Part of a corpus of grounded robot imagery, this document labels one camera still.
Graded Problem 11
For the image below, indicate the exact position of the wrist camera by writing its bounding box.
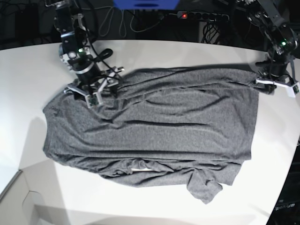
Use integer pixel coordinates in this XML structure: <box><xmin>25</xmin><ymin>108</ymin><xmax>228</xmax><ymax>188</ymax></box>
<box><xmin>287</xmin><ymin>82</ymin><xmax>300</xmax><ymax>98</ymax></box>
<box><xmin>84</xmin><ymin>92</ymin><xmax>103</xmax><ymax>108</ymax></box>

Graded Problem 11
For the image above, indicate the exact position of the black cable bundle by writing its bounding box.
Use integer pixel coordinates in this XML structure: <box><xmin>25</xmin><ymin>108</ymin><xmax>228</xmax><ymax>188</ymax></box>
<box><xmin>202</xmin><ymin>20</ymin><xmax>221</xmax><ymax>45</ymax></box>

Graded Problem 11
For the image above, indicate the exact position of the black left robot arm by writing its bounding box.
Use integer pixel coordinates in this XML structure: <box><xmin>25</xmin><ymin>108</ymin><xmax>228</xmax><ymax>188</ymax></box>
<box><xmin>235</xmin><ymin>0</ymin><xmax>300</xmax><ymax>97</ymax></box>

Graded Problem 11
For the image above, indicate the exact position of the white looped cable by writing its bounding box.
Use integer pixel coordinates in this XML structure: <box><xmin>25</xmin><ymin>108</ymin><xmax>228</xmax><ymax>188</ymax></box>
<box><xmin>98</xmin><ymin>6</ymin><xmax>165</xmax><ymax>38</ymax></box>

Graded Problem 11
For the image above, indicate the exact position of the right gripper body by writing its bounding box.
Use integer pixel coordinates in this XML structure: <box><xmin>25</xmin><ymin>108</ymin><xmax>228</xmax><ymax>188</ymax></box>
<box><xmin>63</xmin><ymin>65</ymin><xmax>109</xmax><ymax>97</ymax></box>

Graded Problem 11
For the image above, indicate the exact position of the blue box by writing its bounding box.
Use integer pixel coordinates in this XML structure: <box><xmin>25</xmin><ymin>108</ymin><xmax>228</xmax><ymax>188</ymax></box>
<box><xmin>113</xmin><ymin>0</ymin><xmax>179</xmax><ymax>10</ymax></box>

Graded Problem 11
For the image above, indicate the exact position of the black power strip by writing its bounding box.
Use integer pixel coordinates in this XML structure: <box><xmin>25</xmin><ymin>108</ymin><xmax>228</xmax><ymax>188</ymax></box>
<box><xmin>177</xmin><ymin>11</ymin><xmax>230</xmax><ymax>22</ymax></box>

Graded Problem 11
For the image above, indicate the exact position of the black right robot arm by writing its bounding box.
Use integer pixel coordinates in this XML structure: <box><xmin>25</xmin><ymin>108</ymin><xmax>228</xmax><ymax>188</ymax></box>
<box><xmin>45</xmin><ymin>0</ymin><xmax>123</xmax><ymax>100</ymax></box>

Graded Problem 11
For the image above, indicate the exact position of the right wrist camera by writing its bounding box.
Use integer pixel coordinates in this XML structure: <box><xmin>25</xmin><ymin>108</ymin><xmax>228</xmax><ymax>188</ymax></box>
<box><xmin>84</xmin><ymin>92</ymin><xmax>103</xmax><ymax>108</ymax></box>

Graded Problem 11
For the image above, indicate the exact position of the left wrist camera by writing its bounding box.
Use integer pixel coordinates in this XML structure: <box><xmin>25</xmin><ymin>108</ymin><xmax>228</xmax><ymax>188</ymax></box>
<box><xmin>287</xmin><ymin>82</ymin><xmax>300</xmax><ymax>98</ymax></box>

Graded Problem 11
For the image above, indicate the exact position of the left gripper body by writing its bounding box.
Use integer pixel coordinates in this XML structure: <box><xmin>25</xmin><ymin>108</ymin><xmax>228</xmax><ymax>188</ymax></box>
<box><xmin>254</xmin><ymin>56</ymin><xmax>298</xmax><ymax>88</ymax></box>

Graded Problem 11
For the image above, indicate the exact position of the dark grey t-shirt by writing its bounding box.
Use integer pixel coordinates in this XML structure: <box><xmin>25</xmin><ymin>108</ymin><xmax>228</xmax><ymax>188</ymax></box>
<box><xmin>43</xmin><ymin>68</ymin><xmax>263</xmax><ymax>203</ymax></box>

